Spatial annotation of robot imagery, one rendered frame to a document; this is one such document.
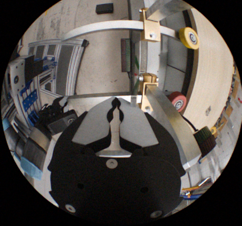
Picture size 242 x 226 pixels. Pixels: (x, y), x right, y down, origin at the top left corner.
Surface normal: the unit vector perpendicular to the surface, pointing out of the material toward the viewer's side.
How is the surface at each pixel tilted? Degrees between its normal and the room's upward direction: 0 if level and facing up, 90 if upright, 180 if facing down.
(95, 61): 0
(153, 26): 0
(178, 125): 90
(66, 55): 0
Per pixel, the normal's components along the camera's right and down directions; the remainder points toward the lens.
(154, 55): 0.04, 0.57
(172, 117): -0.02, -0.82
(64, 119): 0.53, 0.45
